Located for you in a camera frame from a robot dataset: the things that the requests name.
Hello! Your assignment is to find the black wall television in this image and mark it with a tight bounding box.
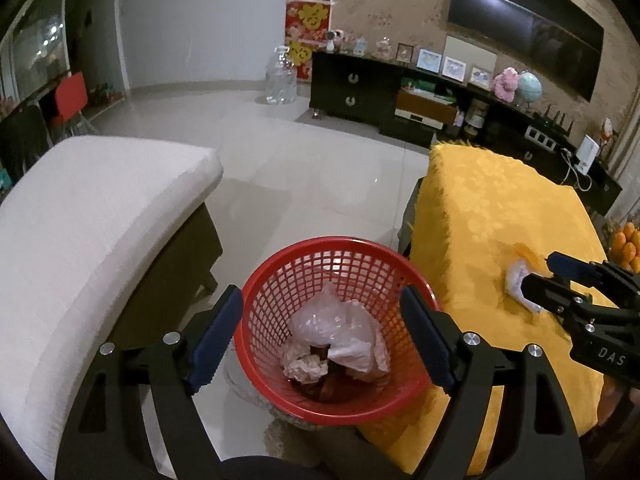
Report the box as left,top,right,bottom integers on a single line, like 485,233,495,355
446,0,606,103

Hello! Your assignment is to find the pink plush toy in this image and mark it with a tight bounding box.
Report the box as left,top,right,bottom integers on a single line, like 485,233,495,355
492,66,521,102

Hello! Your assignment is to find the light blue globe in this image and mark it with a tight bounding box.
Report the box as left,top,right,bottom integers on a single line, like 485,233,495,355
517,71,543,108

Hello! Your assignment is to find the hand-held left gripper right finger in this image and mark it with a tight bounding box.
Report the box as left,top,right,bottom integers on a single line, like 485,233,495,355
399,286,586,480

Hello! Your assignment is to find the person's leg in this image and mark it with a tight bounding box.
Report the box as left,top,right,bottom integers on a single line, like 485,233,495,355
220,455,326,480

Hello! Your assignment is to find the red chair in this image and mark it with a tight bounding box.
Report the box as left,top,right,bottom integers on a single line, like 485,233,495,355
50,72,96,136

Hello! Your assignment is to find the clear plastic bag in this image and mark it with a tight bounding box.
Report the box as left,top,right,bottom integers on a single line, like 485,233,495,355
289,280,392,373

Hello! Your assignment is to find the white wall panel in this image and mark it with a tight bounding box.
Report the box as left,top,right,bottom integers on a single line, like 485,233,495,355
444,35,498,78

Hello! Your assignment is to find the white upright router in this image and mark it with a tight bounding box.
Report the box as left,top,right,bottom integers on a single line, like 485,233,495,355
577,135,601,173

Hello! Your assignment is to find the yellow tablecloth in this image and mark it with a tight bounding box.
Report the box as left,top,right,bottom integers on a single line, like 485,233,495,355
360,140,623,476

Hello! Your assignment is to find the white outlet panel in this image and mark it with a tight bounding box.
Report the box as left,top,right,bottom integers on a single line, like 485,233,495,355
525,125,558,148

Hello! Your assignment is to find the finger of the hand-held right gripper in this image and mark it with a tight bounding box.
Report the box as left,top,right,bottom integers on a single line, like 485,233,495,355
547,253,608,283
520,273,588,318

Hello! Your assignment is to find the pile of oranges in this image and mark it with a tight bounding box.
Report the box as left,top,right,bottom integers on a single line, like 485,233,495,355
610,222,640,273

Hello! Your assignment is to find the green flat box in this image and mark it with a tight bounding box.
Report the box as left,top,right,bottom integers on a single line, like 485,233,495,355
400,80,456,101

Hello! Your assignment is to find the white and red figurine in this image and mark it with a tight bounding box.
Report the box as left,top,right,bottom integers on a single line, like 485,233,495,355
600,117,618,158

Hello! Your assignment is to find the row of colourful toys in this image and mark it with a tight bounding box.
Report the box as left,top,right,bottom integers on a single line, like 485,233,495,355
87,82,123,106

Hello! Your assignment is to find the blue picture frame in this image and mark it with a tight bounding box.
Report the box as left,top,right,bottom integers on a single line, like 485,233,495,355
416,48,443,72

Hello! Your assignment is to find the black television cabinet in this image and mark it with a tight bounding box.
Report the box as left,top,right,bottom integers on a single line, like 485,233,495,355
309,51,623,216

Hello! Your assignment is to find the black chair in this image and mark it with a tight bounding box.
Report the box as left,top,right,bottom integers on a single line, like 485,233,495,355
0,105,51,181

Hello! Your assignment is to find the white printed wrapper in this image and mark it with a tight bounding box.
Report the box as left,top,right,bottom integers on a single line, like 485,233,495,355
504,257,546,313

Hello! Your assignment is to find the red mesh plastic basket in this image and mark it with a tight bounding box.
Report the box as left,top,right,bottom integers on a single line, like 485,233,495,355
234,236,443,423

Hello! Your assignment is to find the white tissue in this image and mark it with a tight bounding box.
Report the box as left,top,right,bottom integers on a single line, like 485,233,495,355
281,352,331,382

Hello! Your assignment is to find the black antenna router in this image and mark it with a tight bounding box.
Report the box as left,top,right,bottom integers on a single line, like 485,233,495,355
532,105,573,136

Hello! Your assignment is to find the white mattress bed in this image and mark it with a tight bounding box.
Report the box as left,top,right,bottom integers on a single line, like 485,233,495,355
0,135,224,480

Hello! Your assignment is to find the red wall poster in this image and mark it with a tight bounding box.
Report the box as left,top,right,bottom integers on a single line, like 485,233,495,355
285,0,335,81

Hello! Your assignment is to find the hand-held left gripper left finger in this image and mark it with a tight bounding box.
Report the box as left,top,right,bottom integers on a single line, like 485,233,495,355
54,285,244,480

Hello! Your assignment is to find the white cable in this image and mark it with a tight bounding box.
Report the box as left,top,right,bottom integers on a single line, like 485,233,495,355
560,147,593,191

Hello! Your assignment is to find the brown and white box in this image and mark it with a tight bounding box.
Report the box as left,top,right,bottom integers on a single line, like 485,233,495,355
395,89,458,126

